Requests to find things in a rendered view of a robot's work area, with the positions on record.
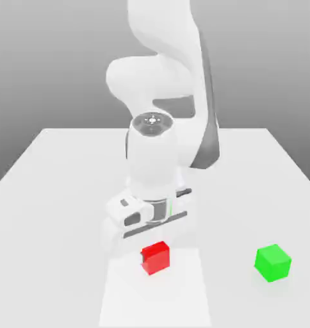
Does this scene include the small red cube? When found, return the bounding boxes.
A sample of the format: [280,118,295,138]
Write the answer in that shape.
[140,240,171,277]

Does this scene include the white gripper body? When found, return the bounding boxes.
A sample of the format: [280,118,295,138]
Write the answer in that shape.
[118,208,195,254]

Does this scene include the small green cube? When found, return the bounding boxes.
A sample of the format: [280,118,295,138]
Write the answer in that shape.
[254,243,292,283]

